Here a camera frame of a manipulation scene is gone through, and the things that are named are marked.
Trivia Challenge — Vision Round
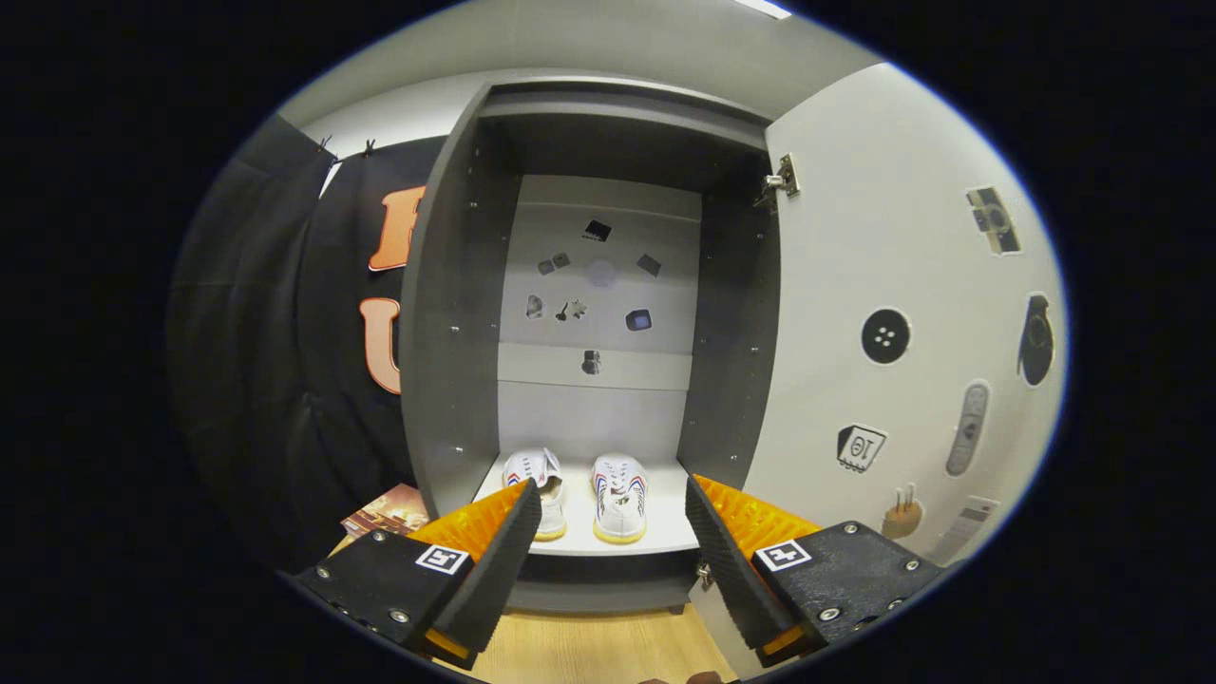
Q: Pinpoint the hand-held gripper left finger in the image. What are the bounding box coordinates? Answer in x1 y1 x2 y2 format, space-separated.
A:
290 478 544 666

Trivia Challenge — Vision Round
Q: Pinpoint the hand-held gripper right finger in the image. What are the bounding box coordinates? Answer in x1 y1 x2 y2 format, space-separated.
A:
684 473 946 666

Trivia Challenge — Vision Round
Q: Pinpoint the brown cover book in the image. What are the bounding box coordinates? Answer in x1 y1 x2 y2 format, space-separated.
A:
340 483 430 541

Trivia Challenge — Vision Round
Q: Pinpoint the grey shoe cabinet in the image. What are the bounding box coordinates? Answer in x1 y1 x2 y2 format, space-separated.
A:
399 74 785 614

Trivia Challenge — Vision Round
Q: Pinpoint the black backdrop cloth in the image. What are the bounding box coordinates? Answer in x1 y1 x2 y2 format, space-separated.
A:
166 114 447 576

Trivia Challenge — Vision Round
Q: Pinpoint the beige shoe cabinet door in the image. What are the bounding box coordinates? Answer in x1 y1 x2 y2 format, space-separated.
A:
689 62 1070 680

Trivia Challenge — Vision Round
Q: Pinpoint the white striped shoe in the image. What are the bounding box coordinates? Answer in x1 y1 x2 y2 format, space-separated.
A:
591 453 649 545
502 446 568 542

